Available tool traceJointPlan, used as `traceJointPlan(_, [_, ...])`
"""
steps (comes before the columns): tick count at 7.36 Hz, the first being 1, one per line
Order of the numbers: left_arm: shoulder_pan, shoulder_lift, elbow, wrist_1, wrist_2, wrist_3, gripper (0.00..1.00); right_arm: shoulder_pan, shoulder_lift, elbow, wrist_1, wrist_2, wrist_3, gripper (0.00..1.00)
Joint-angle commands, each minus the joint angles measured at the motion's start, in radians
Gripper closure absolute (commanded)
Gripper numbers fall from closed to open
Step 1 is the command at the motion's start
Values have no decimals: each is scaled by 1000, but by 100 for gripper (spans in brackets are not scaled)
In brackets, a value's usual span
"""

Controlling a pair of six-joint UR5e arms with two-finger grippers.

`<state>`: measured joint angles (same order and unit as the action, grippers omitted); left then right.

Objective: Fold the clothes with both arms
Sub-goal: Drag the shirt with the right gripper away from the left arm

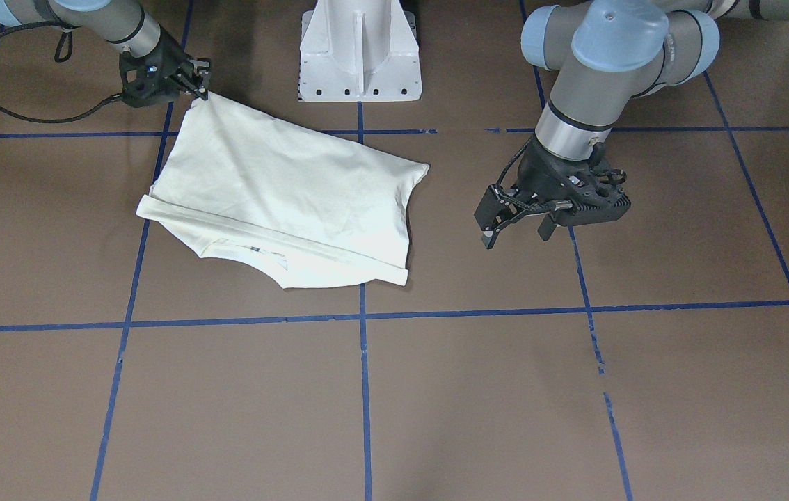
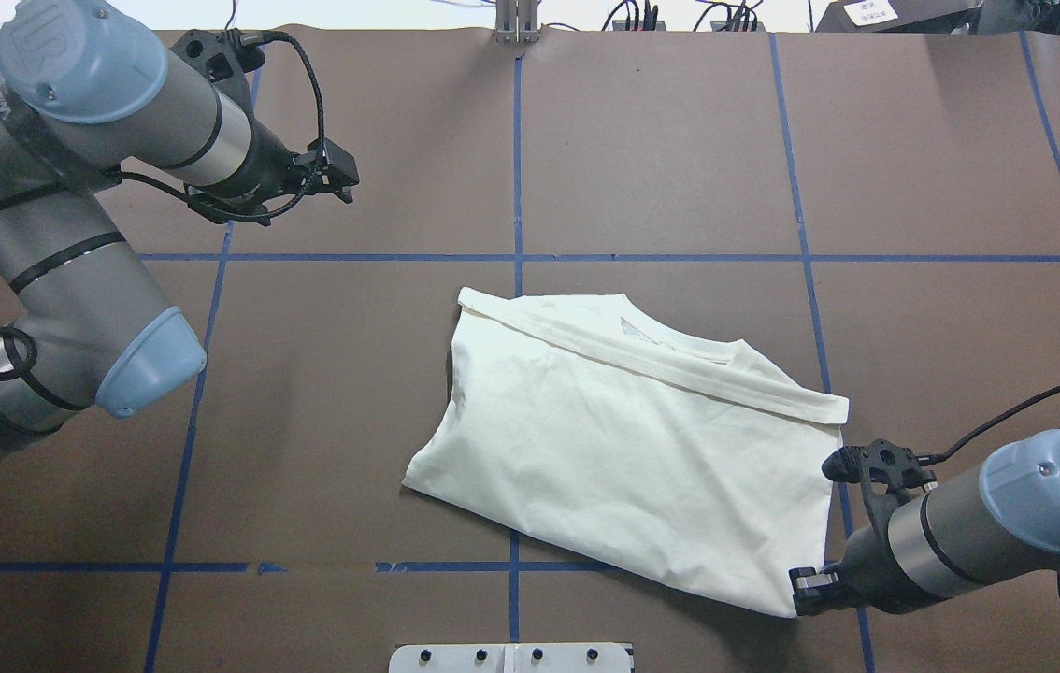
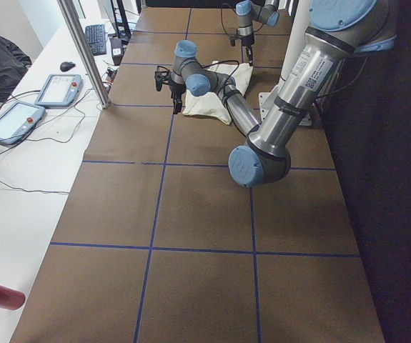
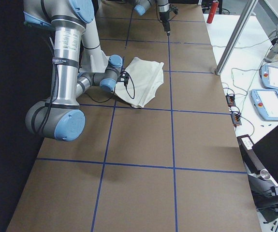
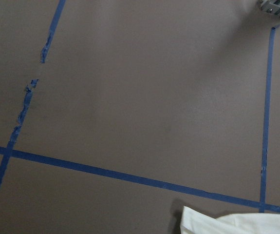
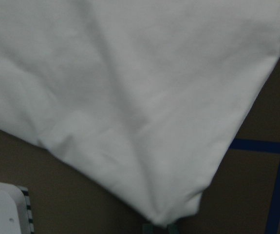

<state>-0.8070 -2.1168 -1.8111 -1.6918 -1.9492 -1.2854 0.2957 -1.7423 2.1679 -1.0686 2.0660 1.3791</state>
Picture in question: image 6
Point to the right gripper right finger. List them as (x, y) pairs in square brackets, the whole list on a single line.
[(172, 229)]

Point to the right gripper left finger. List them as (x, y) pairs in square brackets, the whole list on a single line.
[(147, 228)]

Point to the cream long-sleeve cat shirt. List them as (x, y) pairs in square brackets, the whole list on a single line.
[(142, 96)]

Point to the white camera mast with base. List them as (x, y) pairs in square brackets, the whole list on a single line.
[(15, 210)]

